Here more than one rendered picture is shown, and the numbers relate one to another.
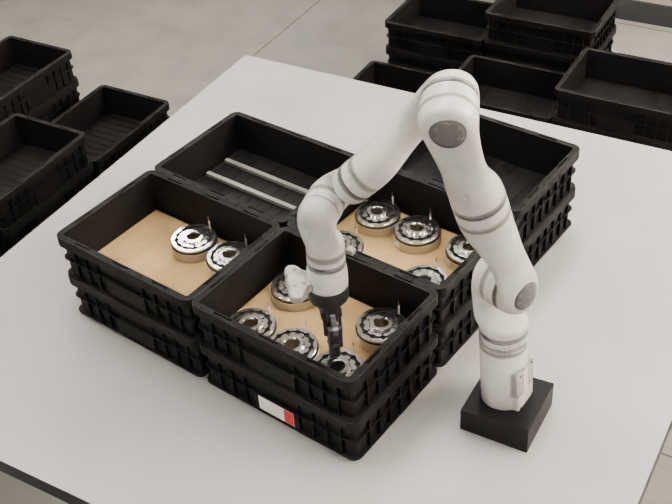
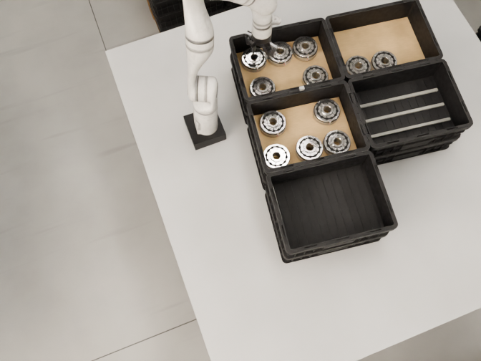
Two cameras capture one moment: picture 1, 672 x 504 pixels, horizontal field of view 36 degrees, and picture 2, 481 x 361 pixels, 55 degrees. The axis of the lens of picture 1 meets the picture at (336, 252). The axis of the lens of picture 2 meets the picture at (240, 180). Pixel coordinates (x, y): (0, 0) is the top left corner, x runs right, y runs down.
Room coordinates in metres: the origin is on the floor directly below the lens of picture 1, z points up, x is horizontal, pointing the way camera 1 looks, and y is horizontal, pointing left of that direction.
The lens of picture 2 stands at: (2.03, -0.88, 2.50)
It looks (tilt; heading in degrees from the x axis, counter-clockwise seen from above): 71 degrees down; 129
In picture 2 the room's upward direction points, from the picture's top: 3 degrees counter-clockwise
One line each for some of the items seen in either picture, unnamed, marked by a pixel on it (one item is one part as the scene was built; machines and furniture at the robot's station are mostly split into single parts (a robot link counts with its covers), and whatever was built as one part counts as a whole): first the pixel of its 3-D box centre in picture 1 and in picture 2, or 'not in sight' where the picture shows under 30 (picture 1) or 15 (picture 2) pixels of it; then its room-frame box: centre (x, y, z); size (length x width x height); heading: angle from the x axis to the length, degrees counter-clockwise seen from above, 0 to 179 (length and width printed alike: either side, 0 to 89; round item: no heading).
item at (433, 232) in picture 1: (417, 229); (309, 147); (1.81, -0.18, 0.86); 0.10 x 0.10 x 0.01
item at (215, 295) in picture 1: (316, 321); (284, 66); (1.53, 0.05, 0.87); 0.40 x 0.30 x 0.11; 50
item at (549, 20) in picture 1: (548, 61); not in sight; (3.37, -0.83, 0.37); 0.40 x 0.30 x 0.45; 58
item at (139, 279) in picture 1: (168, 234); (382, 38); (1.78, 0.36, 0.92); 0.40 x 0.30 x 0.02; 50
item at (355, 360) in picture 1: (337, 368); (253, 57); (1.40, 0.01, 0.86); 0.10 x 0.10 x 0.01
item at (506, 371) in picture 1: (504, 361); (206, 115); (1.40, -0.30, 0.84); 0.09 x 0.09 x 0.17; 52
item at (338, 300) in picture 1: (329, 299); (261, 37); (1.43, 0.02, 1.01); 0.08 x 0.08 x 0.09
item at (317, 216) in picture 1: (322, 229); (261, 6); (1.42, 0.02, 1.18); 0.09 x 0.07 x 0.15; 159
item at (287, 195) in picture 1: (260, 184); (404, 109); (2.01, 0.17, 0.87); 0.40 x 0.30 x 0.11; 50
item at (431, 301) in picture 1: (314, 302); (285, 59); (1.53, 0.05, 0.92); 0.40 x 0.30 x 0.02; 50
